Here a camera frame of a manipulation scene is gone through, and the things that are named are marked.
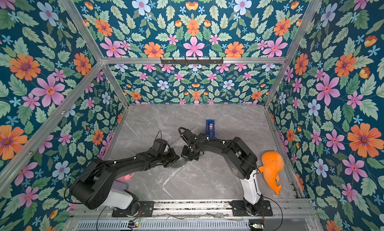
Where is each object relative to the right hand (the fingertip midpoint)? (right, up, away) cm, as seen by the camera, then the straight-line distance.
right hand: (185, 155), depth 90 cm
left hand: (-1, 0, -2) cm, 2 cm away
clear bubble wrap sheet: (-14, -11, -6) cm, 19 cm away
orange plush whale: (+49, -2, -9) cm, 50 cm away
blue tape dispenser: (+16, +16, +9) cm, 24 cm away
